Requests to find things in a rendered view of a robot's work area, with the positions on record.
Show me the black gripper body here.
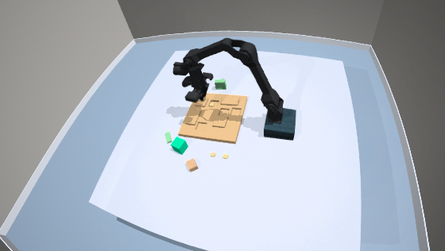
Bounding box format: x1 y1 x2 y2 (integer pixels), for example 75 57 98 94
184 72 214 102

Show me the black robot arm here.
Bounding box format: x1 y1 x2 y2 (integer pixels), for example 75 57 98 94
172 38 284 124

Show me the small tan cube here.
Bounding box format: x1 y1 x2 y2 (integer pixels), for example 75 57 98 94
186 158 198 172

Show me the tan puzzle board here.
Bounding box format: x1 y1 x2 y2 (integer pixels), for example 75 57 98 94
178 93 248 145

